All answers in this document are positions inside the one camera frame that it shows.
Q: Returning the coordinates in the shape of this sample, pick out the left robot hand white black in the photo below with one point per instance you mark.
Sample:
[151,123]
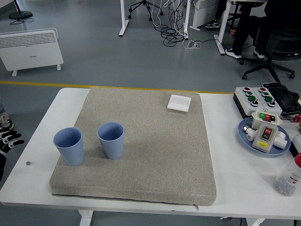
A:
[9,141]

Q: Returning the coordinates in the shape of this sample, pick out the blue ribbed plastic cup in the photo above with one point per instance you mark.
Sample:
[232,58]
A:
[113,148]
[70,153]

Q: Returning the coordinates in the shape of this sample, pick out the standing person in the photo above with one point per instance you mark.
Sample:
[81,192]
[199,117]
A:
[5,122]

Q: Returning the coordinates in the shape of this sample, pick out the large white panel heater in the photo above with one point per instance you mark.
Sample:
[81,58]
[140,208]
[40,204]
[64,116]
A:
[30,51]

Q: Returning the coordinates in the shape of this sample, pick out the white table leg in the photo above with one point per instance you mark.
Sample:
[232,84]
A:
[255,222]
[85,217]

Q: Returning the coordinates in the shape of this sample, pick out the black round stand base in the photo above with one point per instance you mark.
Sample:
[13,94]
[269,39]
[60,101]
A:
[20,14]

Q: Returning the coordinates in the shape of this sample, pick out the grey-brown cushion mat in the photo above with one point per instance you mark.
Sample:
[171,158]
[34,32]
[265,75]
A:
[150,153]

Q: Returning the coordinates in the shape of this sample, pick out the white desk leg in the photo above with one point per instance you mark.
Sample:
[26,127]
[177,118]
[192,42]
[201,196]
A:
[222,28]
[123,23]
[186,21]

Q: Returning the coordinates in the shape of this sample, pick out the black chair star base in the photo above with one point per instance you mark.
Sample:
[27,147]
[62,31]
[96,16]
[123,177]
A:
[144,4]

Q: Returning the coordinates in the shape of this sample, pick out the white heater under desk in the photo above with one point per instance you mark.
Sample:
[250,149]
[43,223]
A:
[204,11]

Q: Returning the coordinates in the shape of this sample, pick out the blue round plate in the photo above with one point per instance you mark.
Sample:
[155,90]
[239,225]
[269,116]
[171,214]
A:
[244,139]

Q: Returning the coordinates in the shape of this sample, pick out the person with black-white sneaker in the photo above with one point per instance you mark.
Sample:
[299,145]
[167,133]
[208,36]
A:
[214,23]

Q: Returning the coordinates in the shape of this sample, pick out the grey three-button control box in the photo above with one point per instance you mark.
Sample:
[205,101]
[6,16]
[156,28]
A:
[242,96]
[272,107]

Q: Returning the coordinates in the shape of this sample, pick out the white pipe fitting metal end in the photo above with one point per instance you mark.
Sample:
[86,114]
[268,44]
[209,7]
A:
[249,135]

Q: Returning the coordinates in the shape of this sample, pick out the brown can on floor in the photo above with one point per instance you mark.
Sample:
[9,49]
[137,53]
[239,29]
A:
[233,32]

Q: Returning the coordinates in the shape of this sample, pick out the seated person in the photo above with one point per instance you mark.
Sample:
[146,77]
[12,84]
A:
[242,28]

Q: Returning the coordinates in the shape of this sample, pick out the white pipe tee fitting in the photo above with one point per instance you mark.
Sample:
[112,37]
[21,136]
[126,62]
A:
[281,141]

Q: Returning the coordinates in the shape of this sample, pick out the clear screw bottle red cap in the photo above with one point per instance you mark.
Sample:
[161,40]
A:
[288,179]

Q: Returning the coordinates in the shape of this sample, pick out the black office chair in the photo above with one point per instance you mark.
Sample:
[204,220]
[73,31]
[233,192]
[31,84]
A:
[277,42]

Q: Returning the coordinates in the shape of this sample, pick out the white box black edge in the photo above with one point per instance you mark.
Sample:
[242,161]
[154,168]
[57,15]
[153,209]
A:
[296,146]

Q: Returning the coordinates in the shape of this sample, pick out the white wall switch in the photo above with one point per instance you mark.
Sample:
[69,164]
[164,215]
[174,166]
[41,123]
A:
[179,103]

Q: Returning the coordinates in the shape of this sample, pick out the beige green-red button switch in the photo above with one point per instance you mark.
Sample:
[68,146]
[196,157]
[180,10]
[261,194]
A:
[255,120]

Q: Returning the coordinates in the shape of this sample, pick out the grey red-black push switch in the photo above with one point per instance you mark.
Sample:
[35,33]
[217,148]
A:
[263,141]

